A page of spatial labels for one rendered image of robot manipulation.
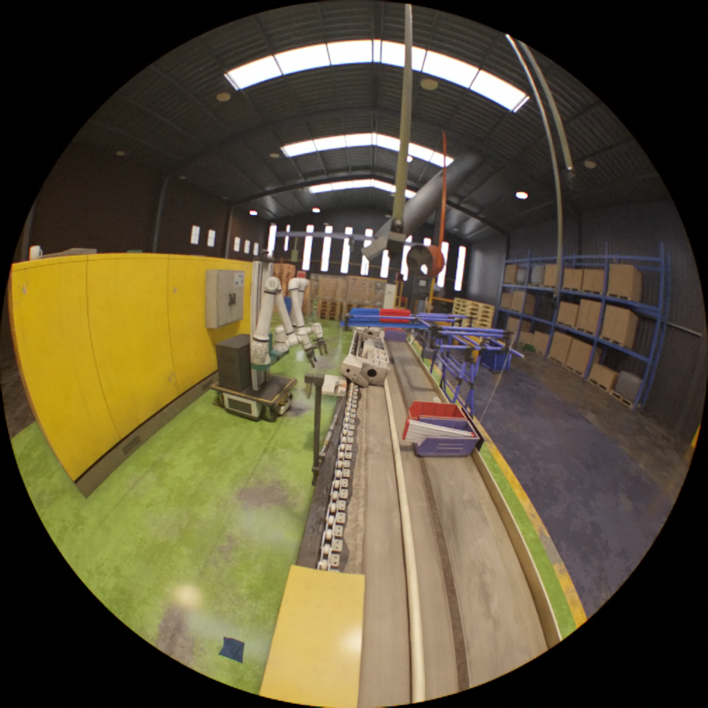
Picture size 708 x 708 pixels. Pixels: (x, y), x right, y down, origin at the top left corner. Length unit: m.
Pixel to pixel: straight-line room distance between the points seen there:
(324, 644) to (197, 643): 1.10
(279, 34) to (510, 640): 10.25
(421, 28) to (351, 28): 1.94
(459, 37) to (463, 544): 9.43
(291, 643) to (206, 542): 1.24
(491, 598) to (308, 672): 0.61
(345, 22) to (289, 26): 1.56
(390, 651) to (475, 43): 9.61
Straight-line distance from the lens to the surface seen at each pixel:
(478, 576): 0.99
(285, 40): 9.41
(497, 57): 9.10
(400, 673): 0.86
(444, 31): 8.86
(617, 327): 9.91
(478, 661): 0.95
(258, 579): 1.66
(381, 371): 1.88
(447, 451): 1.31
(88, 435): 2.40
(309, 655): 0.72
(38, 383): 2.15
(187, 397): 3.17
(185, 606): 1.76
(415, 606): 0.84
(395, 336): 3.59
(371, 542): 0.92
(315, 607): 0.73
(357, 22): 9.16
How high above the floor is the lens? 1.57
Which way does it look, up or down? 18 degrees down
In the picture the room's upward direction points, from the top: 7 degrees clockwise
